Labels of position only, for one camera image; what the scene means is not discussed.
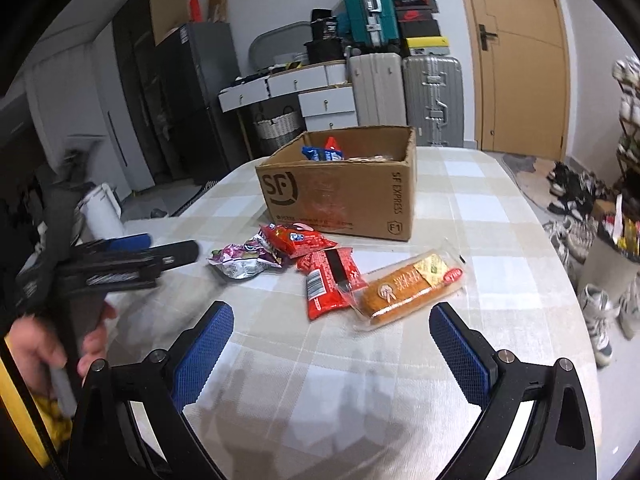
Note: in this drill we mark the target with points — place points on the orange bread package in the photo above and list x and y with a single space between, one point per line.
393 292

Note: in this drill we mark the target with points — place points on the stacked shoe boxes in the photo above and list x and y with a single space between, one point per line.
419 30

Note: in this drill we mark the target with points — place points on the white suitcase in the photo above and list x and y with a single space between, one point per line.
378 89

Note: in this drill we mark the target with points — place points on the brown SF cardboard box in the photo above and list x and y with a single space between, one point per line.
370 199

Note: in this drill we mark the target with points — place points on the wooden door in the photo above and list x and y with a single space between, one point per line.
521 76

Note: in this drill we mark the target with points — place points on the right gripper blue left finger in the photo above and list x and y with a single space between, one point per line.
195 353

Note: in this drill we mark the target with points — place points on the white trash bin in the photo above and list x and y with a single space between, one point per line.
608 268

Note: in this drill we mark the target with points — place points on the checkered tablecloth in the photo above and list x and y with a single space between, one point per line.
294 398

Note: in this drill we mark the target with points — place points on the red wafer packet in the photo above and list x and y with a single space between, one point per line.
331 276

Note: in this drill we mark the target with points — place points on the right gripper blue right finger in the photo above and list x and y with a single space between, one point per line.
467 353

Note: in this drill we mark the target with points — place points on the woven laundry basket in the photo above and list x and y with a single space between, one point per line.
273 133

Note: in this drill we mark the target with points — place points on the white drawer desk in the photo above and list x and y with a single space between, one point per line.
320 95

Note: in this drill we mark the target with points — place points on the red chips bag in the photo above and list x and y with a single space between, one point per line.
332 151

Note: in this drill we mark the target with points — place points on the person's left hand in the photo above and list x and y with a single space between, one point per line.
35 348

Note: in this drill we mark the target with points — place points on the silver suitcase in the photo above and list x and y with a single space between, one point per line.
433 87

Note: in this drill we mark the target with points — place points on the black refrigerator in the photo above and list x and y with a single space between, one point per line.
195 63

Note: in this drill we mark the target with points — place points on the blue cookie packet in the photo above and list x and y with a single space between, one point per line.
315 154

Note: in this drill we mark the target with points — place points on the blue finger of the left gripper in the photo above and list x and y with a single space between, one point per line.
131 243

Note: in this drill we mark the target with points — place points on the white high-top sneaker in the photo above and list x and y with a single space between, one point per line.
598 312

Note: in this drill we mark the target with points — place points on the wooden shoe rack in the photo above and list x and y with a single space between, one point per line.
626 74

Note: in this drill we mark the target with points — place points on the purple candy bag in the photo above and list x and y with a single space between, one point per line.
243 261

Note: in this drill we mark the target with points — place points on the teal suitcase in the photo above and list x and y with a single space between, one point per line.
373 26

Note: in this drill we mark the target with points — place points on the white red snack bag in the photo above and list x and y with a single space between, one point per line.
375 158

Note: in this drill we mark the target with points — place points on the small red snack packet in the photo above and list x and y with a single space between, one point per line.
295 240

